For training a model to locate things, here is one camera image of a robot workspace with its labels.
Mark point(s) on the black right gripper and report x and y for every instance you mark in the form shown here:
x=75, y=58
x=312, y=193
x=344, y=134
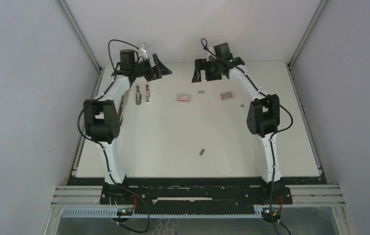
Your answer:
x=202, y=64

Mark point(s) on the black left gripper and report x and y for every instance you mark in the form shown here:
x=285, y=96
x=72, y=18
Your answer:
x=160, y=69

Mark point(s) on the red white staple box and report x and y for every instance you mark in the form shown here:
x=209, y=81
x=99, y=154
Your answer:
x=183, y=97

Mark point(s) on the beige small stapler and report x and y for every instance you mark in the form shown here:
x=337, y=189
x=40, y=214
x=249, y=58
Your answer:
x=138, y=95

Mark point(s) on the black and grey large stapler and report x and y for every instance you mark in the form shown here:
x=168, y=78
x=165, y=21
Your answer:
x=123, y=101

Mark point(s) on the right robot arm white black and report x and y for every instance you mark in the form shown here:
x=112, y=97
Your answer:
x=263, y=116

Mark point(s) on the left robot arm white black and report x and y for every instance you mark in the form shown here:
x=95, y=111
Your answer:
x=102, y=115

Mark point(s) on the open grey staple box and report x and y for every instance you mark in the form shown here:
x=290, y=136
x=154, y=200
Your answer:
x=227, y=95

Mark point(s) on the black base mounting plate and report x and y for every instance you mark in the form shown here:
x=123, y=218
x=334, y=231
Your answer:
x=194, y=207

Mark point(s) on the right aluminium frame post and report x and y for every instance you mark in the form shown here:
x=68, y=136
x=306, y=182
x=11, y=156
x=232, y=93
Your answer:
x=320, y=8

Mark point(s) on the aluminium frame corner post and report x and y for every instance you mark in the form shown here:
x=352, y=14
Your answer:
x=76, y=29

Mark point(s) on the white cable duct strip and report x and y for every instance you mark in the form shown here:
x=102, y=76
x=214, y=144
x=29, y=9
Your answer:
x=123, y=213

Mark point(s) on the aluminium front rail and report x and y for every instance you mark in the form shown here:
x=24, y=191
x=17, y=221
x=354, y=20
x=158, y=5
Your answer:
x=293, y=196

